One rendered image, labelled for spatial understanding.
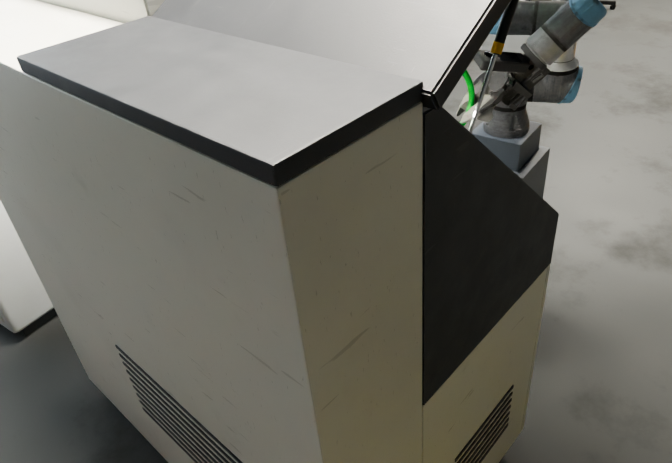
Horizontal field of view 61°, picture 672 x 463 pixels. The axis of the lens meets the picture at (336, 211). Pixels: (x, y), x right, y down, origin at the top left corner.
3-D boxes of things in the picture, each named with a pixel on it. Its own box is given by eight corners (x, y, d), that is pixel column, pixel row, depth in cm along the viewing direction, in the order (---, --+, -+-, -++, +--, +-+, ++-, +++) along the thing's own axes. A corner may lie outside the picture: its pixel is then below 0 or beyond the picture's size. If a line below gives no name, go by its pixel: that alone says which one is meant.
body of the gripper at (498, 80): (512, 113, 129) (556, 75, 124) (490, 96, 124) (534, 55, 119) (499, 94, 134) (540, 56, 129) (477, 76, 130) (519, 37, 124)
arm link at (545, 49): (551, 39, 117) (534, 20, 122) (533, 56, 119) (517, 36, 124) (569, 58, 121) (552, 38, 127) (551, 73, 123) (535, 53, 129)
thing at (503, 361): (522, 440, 195) (552, 263, 151) (423, 582, 162) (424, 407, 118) (365, 344, 237) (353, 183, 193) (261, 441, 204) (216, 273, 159)
